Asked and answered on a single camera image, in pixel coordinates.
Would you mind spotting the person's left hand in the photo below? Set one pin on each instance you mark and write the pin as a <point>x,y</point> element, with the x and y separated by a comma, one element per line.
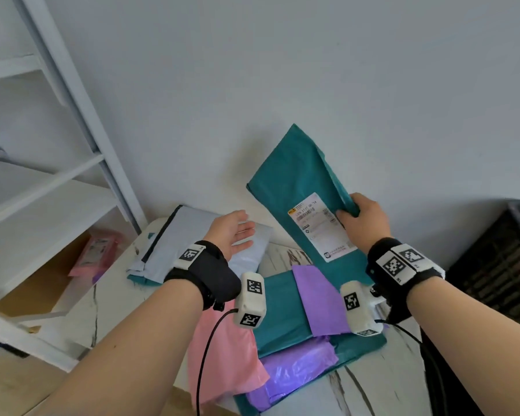
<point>222,233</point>

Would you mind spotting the person's right hand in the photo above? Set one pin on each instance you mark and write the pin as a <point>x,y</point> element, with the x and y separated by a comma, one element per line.
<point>368,227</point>

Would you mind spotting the person's right thumb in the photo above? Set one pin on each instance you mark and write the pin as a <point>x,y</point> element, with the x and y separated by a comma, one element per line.
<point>347,216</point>

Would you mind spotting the person's left fingers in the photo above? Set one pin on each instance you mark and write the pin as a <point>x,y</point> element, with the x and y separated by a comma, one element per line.
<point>242,229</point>

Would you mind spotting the teal mailer with white label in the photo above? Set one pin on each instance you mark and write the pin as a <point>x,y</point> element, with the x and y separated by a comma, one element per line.
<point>294,181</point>

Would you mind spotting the person's left forearm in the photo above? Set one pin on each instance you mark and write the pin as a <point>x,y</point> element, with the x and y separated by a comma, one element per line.
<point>130,355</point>

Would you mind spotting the person's right forearm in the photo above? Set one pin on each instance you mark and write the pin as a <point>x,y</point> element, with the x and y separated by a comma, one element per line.
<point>472,342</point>

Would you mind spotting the grey mailer bag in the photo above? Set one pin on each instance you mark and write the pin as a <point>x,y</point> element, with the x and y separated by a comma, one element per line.
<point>186,242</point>

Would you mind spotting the matte purple mailer bag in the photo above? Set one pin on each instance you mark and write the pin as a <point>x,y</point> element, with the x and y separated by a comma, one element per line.
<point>323,298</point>

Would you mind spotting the teal mailer bag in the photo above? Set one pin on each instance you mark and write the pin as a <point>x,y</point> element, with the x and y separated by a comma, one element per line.
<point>138,280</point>
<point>245,407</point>
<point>281,316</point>

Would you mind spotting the pink mailer bag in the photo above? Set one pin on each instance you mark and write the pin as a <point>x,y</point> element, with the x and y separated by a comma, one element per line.
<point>225,355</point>

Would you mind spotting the glossy purple mailer bag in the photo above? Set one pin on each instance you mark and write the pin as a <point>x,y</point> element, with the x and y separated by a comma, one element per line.
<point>290,370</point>

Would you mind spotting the pink packet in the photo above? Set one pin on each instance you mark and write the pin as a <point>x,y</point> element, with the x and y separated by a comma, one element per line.
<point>93,255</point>

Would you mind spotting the dark plastic crate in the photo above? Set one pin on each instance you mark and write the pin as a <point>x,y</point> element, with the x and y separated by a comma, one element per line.
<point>498,272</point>

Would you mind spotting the white shelf unit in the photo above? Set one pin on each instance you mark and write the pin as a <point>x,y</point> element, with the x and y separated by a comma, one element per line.
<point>47,203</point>

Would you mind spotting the cardboard box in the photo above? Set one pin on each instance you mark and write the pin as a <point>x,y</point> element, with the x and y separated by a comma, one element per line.
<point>39,290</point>

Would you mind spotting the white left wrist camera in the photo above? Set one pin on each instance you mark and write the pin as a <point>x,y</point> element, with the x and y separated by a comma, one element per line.
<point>251,301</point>

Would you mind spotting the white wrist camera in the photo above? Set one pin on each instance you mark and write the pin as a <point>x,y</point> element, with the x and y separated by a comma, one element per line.
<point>359,309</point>
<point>251,301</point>

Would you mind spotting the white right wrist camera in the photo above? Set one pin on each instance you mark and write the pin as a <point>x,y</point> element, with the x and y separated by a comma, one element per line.
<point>359,309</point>

